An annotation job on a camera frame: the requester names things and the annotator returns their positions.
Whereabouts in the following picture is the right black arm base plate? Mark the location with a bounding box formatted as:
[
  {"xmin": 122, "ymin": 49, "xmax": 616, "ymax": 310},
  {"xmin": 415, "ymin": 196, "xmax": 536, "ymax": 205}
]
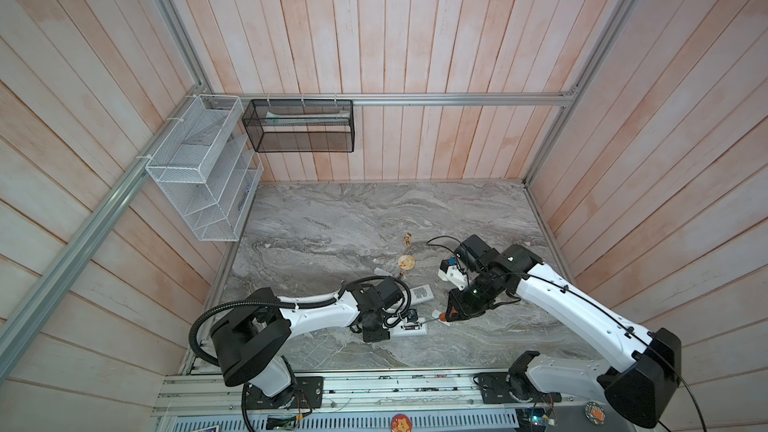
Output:
[{"xmin": 473, "ymin": 372, "xmax": 562, "ymax": 405}]

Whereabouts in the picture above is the black corrugated cable conduit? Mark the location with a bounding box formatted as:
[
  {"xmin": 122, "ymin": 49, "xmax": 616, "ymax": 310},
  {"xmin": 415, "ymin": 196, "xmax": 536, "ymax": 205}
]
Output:
[{"xmin": 188, "ymin": 275, "xmax": 415, "ymax": 368}]

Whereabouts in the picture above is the white remote control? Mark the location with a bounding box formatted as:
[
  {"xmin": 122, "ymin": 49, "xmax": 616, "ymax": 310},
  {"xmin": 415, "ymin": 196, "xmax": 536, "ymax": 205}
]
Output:
[
  {"xmin": 390, "ymin": 320, "xmax": 428, "ymax": 338},
  {"xmin": 410, "ymin": 285, "xmax": 434, "ymax": 305}
]

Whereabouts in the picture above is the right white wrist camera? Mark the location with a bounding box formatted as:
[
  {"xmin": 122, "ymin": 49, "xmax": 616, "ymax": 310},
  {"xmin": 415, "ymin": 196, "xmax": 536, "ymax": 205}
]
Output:
[{"xmin": 437, "ymin": 258, "xmax": 469, "ymax": 291}]

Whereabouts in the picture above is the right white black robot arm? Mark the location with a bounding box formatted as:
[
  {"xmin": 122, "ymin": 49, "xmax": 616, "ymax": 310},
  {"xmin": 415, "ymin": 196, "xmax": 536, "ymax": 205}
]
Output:
[{"xmin": 438, "ymin": 235, "xmax": 682, "ymax": 429}]

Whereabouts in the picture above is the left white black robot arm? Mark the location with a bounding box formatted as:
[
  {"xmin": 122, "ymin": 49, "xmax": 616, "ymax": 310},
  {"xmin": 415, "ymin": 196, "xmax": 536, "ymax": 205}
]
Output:
[{"xmin": 188, "ymin": 276, "xmax": 412, "ymax": 409}]

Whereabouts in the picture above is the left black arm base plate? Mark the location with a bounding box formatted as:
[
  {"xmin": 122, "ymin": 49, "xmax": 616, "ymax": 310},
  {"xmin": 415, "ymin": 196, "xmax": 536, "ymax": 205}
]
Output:
[{"xmin": 245, "ymin": 375, "xmax": 324, "ymax": 411}]

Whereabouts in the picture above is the round badge sticker on right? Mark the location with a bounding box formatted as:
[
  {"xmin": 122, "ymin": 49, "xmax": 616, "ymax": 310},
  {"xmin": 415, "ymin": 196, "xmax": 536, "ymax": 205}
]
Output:
[{"xmin": 584, "ymin": 401, "xmax": 606, "ymax": 426}]

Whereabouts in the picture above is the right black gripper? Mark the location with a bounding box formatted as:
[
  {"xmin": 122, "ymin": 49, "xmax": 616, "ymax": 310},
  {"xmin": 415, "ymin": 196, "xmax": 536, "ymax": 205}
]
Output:
[{"xmin": 439, "ymin": 271, "xmax": 497, "ymax": 317}]

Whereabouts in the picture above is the black wire mesh basket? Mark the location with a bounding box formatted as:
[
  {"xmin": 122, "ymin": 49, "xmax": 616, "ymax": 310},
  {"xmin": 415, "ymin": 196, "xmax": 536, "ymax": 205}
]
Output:
[{"xmin": 242, "ymin": 98, "xmax": 355, "ymax": 153}]

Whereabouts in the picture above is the horizontal aluminium wall rail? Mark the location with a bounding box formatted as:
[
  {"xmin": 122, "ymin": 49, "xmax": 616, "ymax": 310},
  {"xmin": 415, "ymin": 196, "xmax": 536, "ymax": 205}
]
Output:
[{"xmin": 212, "ymin": 92, "xmax": 576, "ymax": 107}]

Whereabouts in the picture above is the white wire mesh shelf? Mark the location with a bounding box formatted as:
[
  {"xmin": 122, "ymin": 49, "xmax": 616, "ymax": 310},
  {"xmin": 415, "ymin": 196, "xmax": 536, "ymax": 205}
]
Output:
[{"xmin": 146, "ymin": 95, "xmax": 263, "ymax": 242}]

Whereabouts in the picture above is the red round sticker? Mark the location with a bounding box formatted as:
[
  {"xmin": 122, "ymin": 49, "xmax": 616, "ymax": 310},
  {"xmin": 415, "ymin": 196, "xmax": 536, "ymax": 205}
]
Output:
[{"xmin": 390, "ymin": 414, "xmax": 413, "ymax": 432}]

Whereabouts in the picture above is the round wooden coaster sticker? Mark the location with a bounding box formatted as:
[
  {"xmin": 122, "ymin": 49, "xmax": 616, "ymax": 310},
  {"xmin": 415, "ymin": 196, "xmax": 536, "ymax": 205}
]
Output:
[{"xmin": 397, "ymin": 255, "xmax": 416, "ymax": 271}]

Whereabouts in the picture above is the aluminium front rail frame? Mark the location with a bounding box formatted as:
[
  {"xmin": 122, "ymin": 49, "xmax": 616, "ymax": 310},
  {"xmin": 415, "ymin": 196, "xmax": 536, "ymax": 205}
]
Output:
[{"xmin": 147, "ymin": 368, "xmax": 635, "ymax": 431}]

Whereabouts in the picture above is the orange handled screwdriver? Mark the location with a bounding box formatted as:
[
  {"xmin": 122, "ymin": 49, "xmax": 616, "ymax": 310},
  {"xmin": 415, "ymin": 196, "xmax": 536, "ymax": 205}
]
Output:
[{"xmin": 406, "ymin": 315, "xmax": 445, "ymax": 330}]

